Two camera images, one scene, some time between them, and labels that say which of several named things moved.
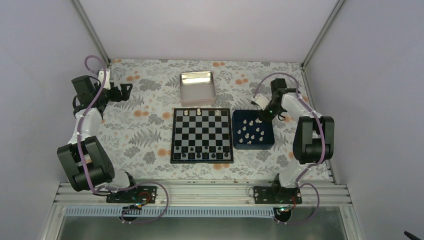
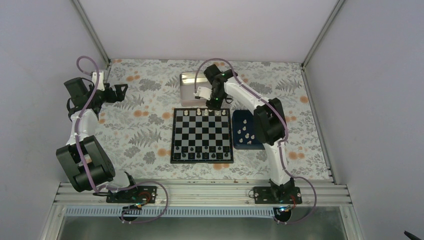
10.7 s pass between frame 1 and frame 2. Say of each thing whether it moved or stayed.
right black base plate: stayed
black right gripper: moved
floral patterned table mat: stayed
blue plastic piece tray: stayed
